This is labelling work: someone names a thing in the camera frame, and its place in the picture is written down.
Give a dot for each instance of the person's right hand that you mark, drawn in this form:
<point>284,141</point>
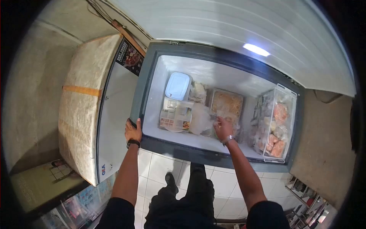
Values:
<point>224,130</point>

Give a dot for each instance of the person's left hand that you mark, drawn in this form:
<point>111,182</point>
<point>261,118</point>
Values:
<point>133,131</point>

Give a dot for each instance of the person's left fingers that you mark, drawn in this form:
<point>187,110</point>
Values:
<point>129,123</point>

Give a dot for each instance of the person's right fingers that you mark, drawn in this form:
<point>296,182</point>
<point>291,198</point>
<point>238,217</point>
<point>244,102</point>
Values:
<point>220,121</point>

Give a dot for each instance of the person's left thumb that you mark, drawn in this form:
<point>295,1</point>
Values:
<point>139,124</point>

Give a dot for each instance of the white closed chest freezer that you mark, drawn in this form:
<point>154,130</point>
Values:
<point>115,114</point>

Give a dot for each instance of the clear plastic bag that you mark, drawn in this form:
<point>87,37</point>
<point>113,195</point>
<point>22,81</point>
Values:
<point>201,118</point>

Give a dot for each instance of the tray of orange frozen food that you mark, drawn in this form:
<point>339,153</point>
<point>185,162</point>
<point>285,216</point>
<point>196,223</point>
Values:
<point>227,103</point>

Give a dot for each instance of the black wrist band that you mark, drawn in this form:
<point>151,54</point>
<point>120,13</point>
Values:
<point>133,142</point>

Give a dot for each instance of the clear box of labelled packets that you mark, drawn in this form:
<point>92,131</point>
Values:
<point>174,116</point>

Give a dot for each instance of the frosted bag of frozen food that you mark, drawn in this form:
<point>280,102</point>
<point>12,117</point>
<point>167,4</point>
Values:
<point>198,91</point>

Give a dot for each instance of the grey rimmed open chest freezer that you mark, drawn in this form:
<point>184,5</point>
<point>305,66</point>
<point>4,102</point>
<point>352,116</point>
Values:
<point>177,151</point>

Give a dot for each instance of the pile of frozen meat packets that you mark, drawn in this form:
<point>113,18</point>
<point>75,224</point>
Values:
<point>278,113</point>

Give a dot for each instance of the person's legs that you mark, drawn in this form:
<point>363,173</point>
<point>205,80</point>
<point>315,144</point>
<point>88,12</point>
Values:
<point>185,200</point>

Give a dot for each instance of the wooden plank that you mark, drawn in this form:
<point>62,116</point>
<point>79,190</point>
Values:
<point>128,35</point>

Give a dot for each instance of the person's body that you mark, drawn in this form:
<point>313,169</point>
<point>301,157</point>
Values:
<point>117,214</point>

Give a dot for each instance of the colourful printed poster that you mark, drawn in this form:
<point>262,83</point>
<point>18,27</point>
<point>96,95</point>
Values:
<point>83,203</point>

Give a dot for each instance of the white ribbed freezer lid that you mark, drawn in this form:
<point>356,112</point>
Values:
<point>228,23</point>

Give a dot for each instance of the beige printed banner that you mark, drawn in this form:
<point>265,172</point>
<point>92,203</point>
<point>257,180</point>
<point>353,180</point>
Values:
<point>40,186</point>

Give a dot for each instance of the metal rack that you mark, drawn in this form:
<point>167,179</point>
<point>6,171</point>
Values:
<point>307,200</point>

